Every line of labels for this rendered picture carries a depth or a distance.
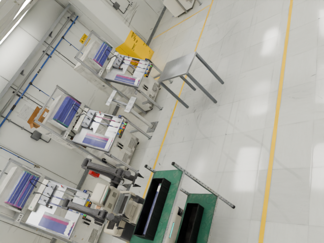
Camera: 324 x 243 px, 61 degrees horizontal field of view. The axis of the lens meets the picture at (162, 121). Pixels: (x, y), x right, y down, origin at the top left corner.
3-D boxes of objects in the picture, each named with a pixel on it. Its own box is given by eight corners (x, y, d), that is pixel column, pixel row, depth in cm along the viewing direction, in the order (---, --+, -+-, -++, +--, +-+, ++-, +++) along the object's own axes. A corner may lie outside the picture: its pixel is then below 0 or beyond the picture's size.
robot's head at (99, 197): (91, 204, 296) (88, 200, 284) (100, 185, 307) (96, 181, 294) (104, 208, 294) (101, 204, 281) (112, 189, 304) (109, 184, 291)
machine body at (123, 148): (141, 140, 565) (118, 124, 534) (128, 171, 531) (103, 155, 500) (122, 144, 611) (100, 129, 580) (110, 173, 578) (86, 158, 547)
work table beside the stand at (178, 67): (216, 103, 460) (186, 73, 420) (186, 108, 514) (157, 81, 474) (224, 82, 478) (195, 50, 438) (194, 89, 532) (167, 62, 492)
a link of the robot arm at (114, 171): (86, 159, 294) (81, 168, 289) (85, 156, 289) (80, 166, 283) (124, 169, 287) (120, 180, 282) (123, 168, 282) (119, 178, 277)
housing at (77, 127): (90, 112, 524) (88, 108, 512) (79, 134, 501) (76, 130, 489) (87, 111, 526) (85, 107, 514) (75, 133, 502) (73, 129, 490)
